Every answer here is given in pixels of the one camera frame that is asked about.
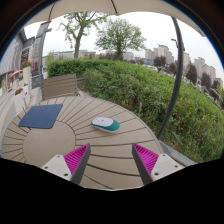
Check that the slender-trunked leafy tree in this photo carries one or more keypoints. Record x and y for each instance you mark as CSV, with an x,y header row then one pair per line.
x,y
78,41

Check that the blue rectangular mouse pad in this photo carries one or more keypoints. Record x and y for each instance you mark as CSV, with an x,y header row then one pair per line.
x,y
40,116

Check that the grey stone pillar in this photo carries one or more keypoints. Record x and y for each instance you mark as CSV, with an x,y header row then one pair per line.
x,y
40,43

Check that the tall white flower planter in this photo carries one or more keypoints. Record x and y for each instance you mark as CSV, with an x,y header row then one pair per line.
x,y
26,78

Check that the round-crowned green tree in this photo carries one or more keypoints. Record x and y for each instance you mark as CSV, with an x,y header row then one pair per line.
x,y
119,35

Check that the white and teal computer mouse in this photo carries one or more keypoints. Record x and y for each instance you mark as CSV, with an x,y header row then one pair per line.
x,y
104,124

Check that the slatted brown outdoor chair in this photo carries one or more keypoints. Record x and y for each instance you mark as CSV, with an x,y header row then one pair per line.
x,y
59,86

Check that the beige parasol canopy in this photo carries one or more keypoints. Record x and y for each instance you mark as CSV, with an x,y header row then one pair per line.
x,y
86,6

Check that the grey shopfront building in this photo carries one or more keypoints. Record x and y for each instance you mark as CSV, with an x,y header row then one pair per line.
x,y
18,53

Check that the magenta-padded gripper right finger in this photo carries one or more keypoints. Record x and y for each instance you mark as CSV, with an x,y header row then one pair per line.
x,y
165,165

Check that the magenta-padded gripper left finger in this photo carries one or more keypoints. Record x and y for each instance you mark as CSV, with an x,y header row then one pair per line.
x,y
58,165

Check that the short white flower planter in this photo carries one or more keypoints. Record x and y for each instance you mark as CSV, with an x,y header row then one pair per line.
x,y
20,101

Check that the curved dark parasol pole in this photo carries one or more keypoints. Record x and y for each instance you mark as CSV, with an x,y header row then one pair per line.
x,y
178,66

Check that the group of apartment buildings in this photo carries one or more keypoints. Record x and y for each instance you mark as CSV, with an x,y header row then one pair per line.
x,y
163,51

